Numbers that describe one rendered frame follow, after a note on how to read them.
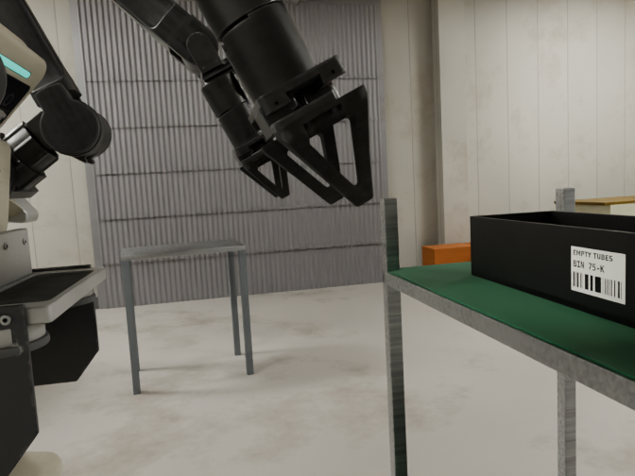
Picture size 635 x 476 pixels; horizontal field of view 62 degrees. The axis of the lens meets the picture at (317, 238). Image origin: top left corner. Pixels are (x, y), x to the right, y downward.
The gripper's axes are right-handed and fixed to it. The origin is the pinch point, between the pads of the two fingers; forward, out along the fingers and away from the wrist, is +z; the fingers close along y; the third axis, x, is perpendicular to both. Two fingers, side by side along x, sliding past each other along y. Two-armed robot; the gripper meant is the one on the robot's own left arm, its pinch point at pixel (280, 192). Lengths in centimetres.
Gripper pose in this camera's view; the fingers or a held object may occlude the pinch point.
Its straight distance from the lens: 85.0
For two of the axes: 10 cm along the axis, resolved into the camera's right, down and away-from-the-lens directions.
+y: -1.9, -1.0, 9.8
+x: -8.5, 5.1, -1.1
